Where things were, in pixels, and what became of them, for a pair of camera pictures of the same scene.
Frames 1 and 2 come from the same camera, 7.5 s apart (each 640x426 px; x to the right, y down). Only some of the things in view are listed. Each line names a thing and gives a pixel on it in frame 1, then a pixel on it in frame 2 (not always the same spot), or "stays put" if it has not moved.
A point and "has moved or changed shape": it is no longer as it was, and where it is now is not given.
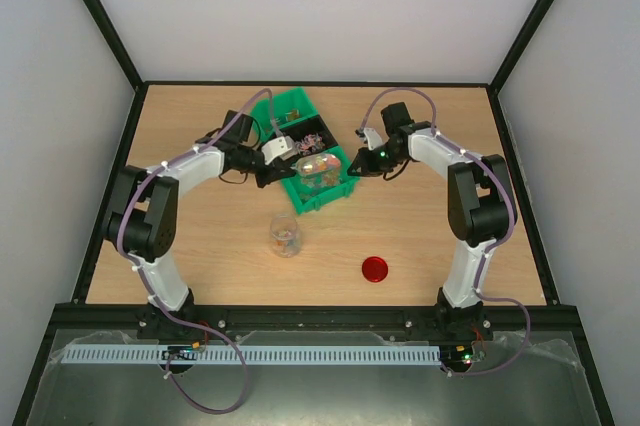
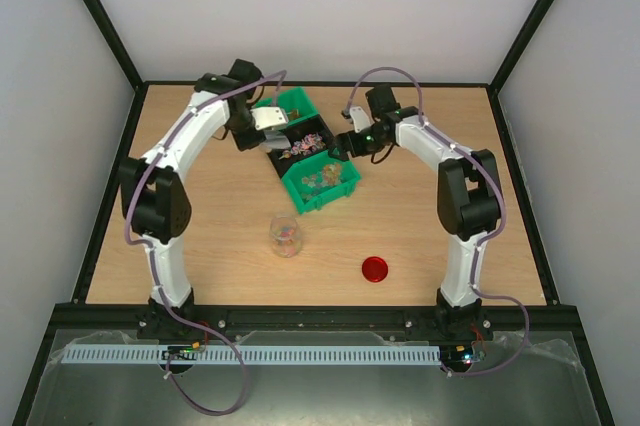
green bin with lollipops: x=288 y=107 stays put
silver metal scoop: x=322 y=166 has moved or changed shape
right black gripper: x=370 y=161 -> x=343 y=144
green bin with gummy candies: x=305 y=198 stays put
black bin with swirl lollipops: x=310 y=136 stays put
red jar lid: x=375 y=269 stays put
